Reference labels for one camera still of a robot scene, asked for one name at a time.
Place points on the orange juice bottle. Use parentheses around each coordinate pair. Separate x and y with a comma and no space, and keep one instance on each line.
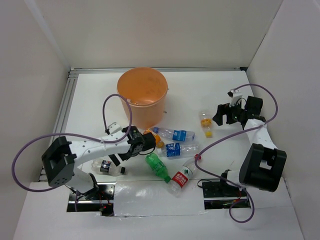
(159,143)

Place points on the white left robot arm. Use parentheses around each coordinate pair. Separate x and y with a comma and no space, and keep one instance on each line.
(62,159)

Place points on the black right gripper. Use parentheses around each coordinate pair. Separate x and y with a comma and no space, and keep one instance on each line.
(222,110)

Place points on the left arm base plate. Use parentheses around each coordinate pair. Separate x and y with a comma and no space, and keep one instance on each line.
(101,203)

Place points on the blue cap water bottle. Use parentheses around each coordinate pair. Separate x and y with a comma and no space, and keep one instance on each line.
(174,135)

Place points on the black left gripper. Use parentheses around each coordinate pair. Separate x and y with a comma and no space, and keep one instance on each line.
(114,159)

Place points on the red label water bottle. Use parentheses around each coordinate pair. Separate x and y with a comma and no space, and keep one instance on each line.
(182,176)

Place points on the white cap blue label bottle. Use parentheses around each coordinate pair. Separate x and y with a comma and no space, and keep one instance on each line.
(177,150)

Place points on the yellow cap clear bottle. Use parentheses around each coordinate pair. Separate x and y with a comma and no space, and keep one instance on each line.
(206,123)

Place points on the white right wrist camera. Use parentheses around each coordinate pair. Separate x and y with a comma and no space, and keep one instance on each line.
(235,96)

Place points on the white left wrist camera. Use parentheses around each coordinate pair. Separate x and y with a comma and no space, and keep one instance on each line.
(113,128)

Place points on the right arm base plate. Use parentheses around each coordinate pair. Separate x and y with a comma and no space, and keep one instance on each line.
(218,195)

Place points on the aluminium frame rail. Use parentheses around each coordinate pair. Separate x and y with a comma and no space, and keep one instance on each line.
(88,103)

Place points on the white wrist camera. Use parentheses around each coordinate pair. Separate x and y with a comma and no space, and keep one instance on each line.
(113,128)
(235,96)

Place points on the black label cola bottle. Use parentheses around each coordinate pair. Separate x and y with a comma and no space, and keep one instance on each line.
(107,167)

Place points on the orange plastic bin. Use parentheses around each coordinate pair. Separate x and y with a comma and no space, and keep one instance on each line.
(145,89)

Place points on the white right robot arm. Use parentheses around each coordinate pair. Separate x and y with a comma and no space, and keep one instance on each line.
(264,163)

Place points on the green plastic bottle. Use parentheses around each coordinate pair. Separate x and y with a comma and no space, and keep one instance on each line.
(158,167)

